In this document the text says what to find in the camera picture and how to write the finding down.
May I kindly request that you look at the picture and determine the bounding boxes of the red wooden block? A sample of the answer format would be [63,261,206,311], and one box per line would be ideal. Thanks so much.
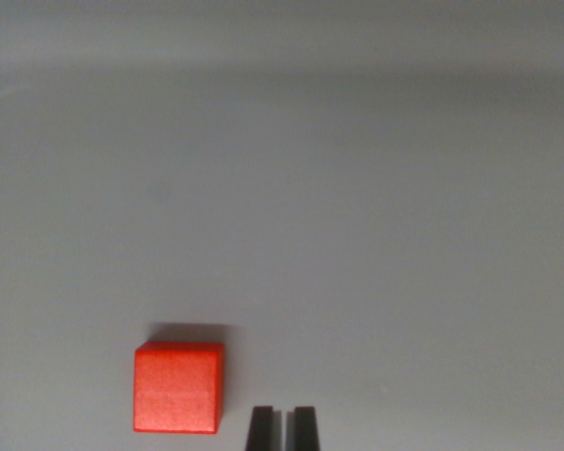
[132,340,227,435]

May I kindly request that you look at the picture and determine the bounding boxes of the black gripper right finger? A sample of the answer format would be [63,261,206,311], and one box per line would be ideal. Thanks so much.
[286,406,322,451]

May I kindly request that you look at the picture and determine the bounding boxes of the white plastic bin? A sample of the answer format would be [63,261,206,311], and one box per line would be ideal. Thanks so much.
[0,0,564,451]

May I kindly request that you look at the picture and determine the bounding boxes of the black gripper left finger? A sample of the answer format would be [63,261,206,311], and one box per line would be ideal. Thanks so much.
[244,406,283,451]

